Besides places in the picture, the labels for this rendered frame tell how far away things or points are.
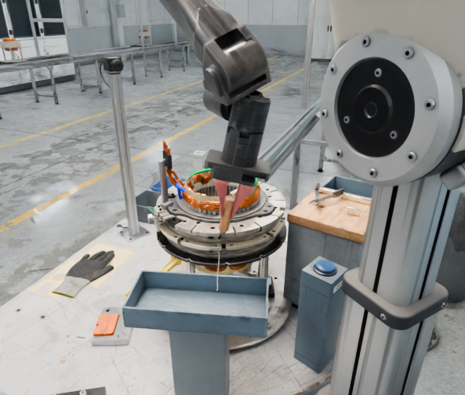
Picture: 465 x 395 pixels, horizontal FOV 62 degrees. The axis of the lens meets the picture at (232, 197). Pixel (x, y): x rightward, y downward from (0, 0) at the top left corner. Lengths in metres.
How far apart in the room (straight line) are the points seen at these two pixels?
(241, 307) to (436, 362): 1.61
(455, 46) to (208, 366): 0.63
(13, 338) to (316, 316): 0.75
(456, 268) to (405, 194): 2.00
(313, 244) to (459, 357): 1.45
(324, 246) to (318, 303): 0.18
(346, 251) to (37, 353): 0.78
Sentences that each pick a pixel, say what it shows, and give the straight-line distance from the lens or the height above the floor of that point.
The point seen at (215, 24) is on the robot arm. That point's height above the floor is 1.50.
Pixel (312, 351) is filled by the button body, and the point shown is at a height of 0.83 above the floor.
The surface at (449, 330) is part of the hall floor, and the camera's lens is 2.45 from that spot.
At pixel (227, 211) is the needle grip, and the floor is 1.22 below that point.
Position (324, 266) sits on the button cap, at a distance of 0.83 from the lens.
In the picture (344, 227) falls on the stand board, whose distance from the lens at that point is 0.94.
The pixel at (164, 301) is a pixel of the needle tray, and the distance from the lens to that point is 0.77.
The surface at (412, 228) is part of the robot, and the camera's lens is 0.50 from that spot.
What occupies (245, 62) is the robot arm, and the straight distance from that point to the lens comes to 0.55.
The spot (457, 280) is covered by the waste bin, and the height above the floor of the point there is 0.17.
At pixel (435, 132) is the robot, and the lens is 0.38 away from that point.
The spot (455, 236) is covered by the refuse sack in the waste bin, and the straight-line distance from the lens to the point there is 2.35.
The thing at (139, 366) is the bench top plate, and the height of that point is 0.78.
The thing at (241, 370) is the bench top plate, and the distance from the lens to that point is 0.97.
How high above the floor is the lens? 1.52
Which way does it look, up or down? 26 degrees down
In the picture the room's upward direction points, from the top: straight up
